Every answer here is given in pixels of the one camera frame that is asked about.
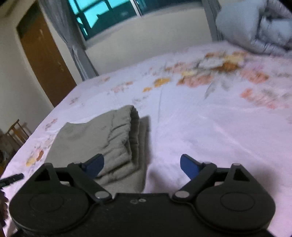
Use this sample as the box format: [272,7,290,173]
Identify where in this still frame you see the grey curtain right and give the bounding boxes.
[202,0,224,41]

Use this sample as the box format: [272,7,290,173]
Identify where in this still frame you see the window with white frame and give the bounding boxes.
[67,0,202,40]

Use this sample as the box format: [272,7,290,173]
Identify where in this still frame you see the pink floral bed sheet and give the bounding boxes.
[3,42,291,236]

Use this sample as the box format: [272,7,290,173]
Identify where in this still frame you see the folded light blue quilt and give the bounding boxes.
[216,1,291,58]

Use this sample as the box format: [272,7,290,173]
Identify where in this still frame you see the wooden chair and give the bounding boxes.
[5,119,30,148]

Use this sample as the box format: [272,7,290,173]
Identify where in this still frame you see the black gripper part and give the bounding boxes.
[0,173,24,189]

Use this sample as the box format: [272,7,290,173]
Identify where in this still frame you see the grey curtain left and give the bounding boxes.
[39,1,99,81]

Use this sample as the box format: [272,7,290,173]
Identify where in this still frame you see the grey curtain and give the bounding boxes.
[39,1,99,81]
[202,0,224,41]

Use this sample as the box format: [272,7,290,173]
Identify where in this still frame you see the brown wooden door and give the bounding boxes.
[16,2,76,107]

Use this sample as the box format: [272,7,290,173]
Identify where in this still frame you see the grey fleece pants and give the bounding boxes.
[45,105,149,195]

